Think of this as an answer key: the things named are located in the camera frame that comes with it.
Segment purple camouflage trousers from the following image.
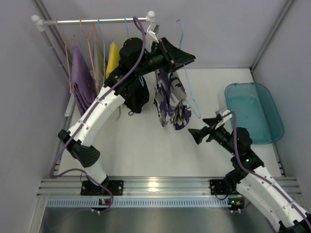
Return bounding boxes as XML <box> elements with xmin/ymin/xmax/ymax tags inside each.
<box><xmin>154</xmin><ymin>69</ymin><xmax>191</xmax><ymax>131</ymax></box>

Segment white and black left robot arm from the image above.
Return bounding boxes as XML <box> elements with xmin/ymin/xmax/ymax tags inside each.
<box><xmin>58</xmin><ymin>37</ymin><xmax>196</xmax><ymax>186</ymax></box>

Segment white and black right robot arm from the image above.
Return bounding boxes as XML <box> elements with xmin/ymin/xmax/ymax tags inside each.
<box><xmin>188</xmin><ymin>112</ymin><xmax>311</xmax><ymax>233</ymax></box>

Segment black trousers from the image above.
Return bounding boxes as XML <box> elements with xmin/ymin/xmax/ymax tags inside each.
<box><xmin>123</xmin><ymin>76</ymin><xmax>150</xmax><ymax>114</ymax></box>

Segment yellow trousers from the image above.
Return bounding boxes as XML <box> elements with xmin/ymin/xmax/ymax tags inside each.
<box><xmin>105</xmin><ymin>42</ymin><xmax>120</xmax><ymax>79</ymax></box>

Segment grey trousers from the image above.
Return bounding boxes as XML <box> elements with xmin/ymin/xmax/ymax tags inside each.
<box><xmin>93</xmin><ymin>45</ymin><xmax>122</xmax><ymax>121</ymax></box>

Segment teal plastic bin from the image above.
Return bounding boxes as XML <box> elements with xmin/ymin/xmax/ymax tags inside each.
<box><xmin>225</xmin><ymin>83</ymin><xmax>284</xmax><ymax>145</ymax></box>

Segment white and metal clothes rack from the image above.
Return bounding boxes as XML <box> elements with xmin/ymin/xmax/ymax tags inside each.
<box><xmin>31</xmin><ymin>10</ymin><xmax>163</xmax><ymax>117</ymax></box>

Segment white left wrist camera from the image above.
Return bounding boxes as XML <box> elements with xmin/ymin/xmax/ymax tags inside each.
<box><xmin>146</xmin><ymin>22</ymin><xmax>159</xmax><ymax>43</ymax></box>

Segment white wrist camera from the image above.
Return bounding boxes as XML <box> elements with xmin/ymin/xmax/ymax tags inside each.
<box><xmin>215</xmin><ymin>108</ymin><xmax>232</xmax><ymax>128</ymax></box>
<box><xmin>146</xmin><ymin>22</ymin><xmax>159</xmax><ymax>43</ymax></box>

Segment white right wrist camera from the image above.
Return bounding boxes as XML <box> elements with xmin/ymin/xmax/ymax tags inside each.
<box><xmin>215</xmin><ymin>108</ymin><xmax>232</xmax><ymax>128</ymax></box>

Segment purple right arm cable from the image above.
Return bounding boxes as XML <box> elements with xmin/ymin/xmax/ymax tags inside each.
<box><xmin>225</xmin><ymin>110</ymin><xmax>311</xmax><ymax>219</ymax></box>

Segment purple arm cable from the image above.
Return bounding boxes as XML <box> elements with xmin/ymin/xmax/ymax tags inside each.
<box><xmin>49</xmin><ymin>16</ymin><xmax>148</xmax><ymax>214</ymax></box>
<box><xmin>225</xmin><ymin>110</ymin><xmax>311</xmax><ymax>219</ymax></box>

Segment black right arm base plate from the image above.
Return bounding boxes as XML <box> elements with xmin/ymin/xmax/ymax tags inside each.
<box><xmin>209</xmin><ymin>178</ymin><xmax>238</xmax><ymax>196</ymax></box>

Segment pink wire hanger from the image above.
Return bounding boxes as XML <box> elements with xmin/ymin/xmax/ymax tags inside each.
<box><xmin>79</xmin><ymin>17</ymin><xmax>99</xmax><ymax>91</ymax></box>
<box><xmin>54</xmin><ymin>18</ymin><xmax>76</xmax><ymax>93</ymax></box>

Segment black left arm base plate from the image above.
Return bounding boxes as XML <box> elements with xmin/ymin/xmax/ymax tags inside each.
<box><xmin>80</xmin><ymin>180</ymin><xmax>123</xmax><ymax>196</ymax></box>

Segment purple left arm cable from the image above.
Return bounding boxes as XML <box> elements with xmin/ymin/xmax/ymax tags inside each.
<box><xmin>49</xmin><ymin>16</ymin><xmax>148</xmax><ymax>214</ymax></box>

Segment aluminium mounting rail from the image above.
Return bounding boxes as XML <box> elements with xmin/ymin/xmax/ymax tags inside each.
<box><xmin>36</xmin><ymin>176</ymin><xmax>301</xmax><ymax>210</ymax></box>

